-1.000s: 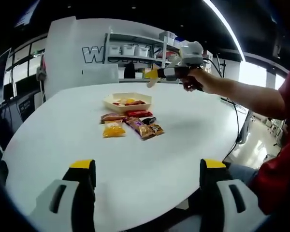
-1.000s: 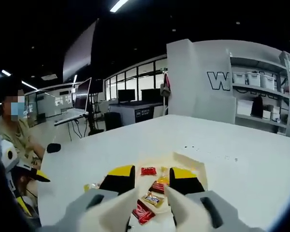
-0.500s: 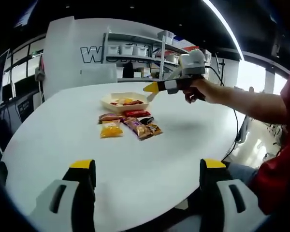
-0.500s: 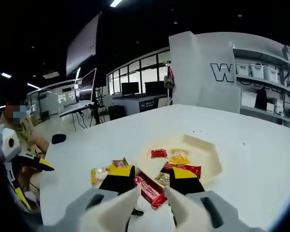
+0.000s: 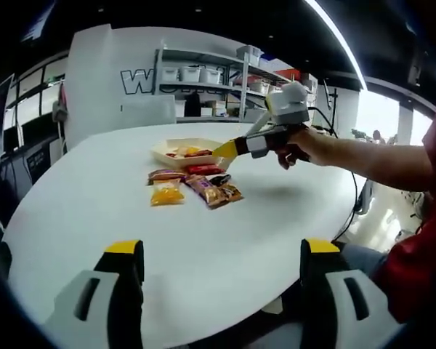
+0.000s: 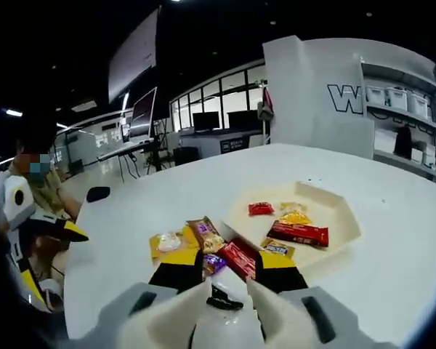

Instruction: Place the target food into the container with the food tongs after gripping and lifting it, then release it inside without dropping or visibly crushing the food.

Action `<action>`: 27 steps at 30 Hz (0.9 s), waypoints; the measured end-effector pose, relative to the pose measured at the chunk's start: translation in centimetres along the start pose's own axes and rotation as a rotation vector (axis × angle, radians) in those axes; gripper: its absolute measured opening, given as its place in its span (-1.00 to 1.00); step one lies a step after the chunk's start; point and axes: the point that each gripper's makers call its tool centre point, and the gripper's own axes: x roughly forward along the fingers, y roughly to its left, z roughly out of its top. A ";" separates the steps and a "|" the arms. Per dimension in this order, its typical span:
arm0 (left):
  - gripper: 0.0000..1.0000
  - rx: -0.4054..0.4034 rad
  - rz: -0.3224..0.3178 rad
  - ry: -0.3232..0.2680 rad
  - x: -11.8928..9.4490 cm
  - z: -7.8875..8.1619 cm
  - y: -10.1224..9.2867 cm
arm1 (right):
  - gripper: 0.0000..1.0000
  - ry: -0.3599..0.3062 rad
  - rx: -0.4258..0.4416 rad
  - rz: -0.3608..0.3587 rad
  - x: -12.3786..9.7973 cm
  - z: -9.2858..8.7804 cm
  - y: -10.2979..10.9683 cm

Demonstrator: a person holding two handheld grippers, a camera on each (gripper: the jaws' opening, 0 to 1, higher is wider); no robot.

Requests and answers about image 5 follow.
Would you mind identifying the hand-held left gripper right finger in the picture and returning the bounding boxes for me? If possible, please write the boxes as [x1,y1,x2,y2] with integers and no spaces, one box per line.
[299,238,389,349]

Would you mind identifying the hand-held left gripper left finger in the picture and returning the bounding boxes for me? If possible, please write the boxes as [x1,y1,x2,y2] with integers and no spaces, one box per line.
[45,238,145,349]

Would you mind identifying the small brown food packet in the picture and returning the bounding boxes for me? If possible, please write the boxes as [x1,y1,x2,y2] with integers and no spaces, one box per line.
[219,183,245,203]

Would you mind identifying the brown purple food packet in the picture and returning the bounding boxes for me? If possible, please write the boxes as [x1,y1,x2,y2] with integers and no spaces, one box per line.
[147,169,187,186]
[185,174,228,210]

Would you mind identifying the cream plastic container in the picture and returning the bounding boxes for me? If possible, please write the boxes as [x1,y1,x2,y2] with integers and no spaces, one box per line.
[150,137,228,170]

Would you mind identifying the person's right hand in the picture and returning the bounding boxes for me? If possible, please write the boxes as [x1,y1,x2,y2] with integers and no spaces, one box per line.
[274,127,330,171]

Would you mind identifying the black stand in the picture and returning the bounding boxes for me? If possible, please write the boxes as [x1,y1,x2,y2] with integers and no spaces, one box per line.
[323,78,342,136]

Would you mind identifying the person's blue jeans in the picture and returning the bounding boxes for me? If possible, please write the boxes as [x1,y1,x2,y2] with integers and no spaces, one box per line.
[334,242,388,281]

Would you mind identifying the white storage bin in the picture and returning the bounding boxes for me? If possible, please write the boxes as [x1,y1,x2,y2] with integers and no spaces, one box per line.
[236,45,265,66]
[201,68,222,84]
[179,65,203,83]
[158,67,181,83]

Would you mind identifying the black chair back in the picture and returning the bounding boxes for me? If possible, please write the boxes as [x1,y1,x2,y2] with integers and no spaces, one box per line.
[185,92,203,118]

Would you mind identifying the long curved ceiling light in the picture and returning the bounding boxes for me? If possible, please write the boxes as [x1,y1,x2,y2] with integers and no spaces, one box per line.
[304,0,368,90]

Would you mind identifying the metal shelf rack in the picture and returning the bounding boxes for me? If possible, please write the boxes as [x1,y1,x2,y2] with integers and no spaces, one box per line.
[154,45,319,123]

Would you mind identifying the black ceiling fixture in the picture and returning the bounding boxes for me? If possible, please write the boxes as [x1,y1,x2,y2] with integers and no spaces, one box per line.
[406,50,422,87]

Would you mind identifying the white counter with black panel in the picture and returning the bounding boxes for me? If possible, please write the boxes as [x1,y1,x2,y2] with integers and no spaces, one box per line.
[5,141,65,185]

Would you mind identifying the black desk monitor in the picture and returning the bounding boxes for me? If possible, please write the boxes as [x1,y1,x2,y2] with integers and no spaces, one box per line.
[20,112,54,145]
[2,125,22,152]

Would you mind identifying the hanging red grey jacket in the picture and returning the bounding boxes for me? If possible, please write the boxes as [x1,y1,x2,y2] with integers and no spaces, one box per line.
[52,81,70,124]

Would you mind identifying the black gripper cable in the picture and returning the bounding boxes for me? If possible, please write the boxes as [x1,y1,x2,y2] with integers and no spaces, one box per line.
[307,105,360,243]

